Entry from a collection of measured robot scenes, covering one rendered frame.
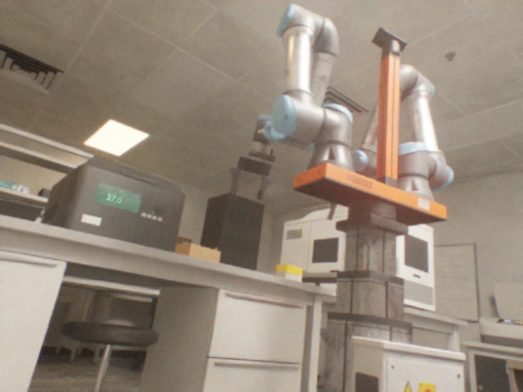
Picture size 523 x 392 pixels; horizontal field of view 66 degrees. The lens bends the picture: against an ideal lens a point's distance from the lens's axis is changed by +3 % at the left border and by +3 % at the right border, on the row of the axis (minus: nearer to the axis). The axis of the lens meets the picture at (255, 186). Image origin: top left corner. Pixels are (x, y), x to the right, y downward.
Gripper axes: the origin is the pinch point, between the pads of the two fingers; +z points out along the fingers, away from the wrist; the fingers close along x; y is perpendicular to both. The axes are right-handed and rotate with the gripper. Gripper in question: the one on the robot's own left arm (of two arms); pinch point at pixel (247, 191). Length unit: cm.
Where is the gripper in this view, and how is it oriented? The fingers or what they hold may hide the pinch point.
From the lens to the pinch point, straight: 158.2
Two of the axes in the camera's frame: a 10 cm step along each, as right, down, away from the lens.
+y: -5.5, -2.2, 8.1
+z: -2.7, 9.6, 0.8
